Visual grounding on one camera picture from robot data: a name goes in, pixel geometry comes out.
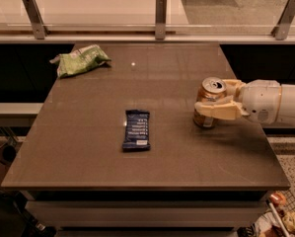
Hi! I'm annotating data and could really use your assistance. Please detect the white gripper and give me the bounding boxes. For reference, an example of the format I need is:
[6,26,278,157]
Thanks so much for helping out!
[194,79,282,124]

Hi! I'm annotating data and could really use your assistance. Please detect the orange soda can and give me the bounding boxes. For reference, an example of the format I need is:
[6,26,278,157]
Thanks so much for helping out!
[193,77,226,128]

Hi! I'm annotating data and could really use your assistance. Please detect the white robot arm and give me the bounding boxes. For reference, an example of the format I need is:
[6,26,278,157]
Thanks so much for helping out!
[194,77,295,128]

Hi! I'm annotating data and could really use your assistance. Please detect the green jalapeno chip bag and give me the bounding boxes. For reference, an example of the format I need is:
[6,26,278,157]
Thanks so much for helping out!
[49,44,111,78]

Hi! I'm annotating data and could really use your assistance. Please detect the blue snack bar wrapper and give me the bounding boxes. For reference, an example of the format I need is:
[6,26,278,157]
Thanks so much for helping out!
[122,110,150,151]

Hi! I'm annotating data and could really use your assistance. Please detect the glass railing panel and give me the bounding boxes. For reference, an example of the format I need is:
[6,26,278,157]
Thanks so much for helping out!
[0,0,287,35]

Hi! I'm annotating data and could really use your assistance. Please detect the right metal railing bracket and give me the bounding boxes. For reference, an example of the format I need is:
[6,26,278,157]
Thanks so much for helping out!
[271,0,295,40]

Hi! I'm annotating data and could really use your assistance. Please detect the metal railing bracket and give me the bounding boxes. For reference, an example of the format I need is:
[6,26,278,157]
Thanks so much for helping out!
[155,0,167,40]
[22,0,47,40]
[271,0,295,40]

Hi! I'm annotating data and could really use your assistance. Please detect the middle metal railing bracket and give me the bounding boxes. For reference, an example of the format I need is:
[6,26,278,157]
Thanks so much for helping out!
[155,0,167,40]

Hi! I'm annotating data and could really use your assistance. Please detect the wire basket with snacks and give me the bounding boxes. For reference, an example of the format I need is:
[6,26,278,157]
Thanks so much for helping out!
[253,191,295,237]

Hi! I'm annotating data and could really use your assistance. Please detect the left metal railing bracket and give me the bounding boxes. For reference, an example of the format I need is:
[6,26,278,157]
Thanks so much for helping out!
[22,0,47,40]

